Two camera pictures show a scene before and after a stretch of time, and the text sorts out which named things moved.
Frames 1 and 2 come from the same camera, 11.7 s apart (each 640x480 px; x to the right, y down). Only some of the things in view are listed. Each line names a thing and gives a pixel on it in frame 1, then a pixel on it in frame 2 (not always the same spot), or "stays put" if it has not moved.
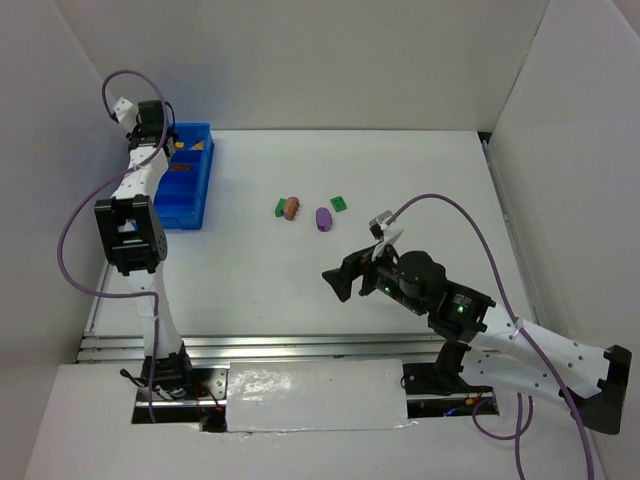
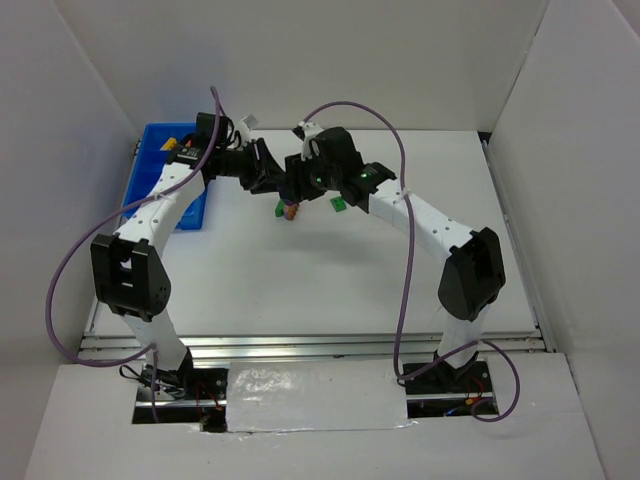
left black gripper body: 150,131 → 255,166
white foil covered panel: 315,396 stays put
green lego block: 338,204 stays put
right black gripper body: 367,273 → 294,177
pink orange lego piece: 291,208 stays put
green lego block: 279,211 stays put
